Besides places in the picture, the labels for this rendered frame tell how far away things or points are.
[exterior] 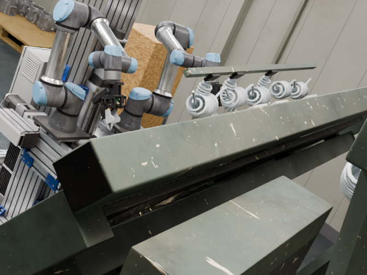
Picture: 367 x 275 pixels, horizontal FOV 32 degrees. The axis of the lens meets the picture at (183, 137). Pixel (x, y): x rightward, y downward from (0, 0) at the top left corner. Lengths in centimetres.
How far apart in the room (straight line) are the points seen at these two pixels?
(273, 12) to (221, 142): 527
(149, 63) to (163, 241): 399
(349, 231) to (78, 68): 272
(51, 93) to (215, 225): 206
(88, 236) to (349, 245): 45
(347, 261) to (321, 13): 554
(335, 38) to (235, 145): 487
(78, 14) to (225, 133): 180
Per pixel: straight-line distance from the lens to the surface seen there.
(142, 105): 362
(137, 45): 510
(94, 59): 286
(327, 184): 629
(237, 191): 184
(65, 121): 330
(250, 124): 158
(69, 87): 325
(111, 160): 107
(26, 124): 346
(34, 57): 369
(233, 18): 671
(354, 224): 91
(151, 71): 510
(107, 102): 278
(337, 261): 93
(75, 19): 313
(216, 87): 324
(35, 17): 850
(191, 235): 115
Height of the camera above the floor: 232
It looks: 19 degrees down
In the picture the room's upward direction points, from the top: 24 degrees clockwise
